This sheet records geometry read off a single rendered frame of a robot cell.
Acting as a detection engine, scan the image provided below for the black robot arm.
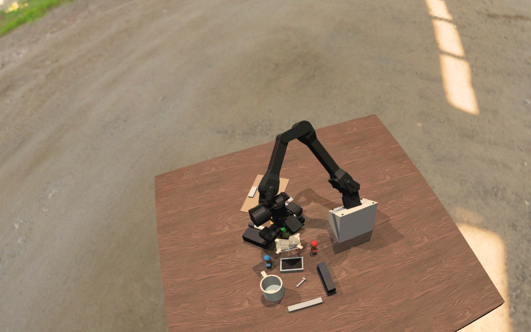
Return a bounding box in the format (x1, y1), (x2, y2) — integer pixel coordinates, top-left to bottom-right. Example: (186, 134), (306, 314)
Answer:
(248, 120), (362, 235)

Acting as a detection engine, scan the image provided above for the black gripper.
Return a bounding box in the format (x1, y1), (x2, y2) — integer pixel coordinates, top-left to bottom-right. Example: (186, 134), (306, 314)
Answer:
(259, 202), (302, 243)

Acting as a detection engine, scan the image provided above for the blue and brown rubber stamp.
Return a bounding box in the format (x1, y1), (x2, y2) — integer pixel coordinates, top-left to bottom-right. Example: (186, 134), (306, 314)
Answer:
(264, 255), (271, 269)

